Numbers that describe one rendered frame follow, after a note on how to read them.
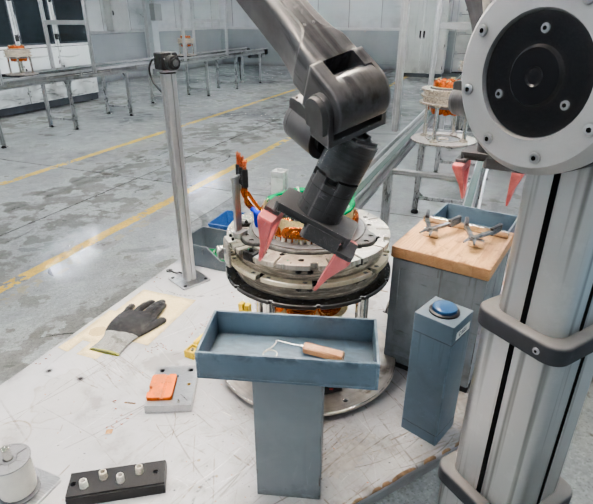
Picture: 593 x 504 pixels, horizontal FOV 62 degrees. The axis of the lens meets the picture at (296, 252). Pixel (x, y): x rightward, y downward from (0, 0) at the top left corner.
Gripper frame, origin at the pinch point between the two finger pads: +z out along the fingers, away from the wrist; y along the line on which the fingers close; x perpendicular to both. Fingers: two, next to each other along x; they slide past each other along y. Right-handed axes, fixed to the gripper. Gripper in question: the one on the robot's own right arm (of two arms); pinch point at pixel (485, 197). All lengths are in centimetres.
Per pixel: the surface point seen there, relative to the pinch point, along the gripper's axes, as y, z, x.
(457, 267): 0.8, 10.1, 12.1
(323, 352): 10.7, 11.5, 45.6
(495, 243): -3.4, 9.1, -0.1
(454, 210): 9.6, 10.6, -18.6
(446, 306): -1.1, 10.9, 25.2
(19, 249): 313, 114, -69
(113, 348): 68, 36, 40
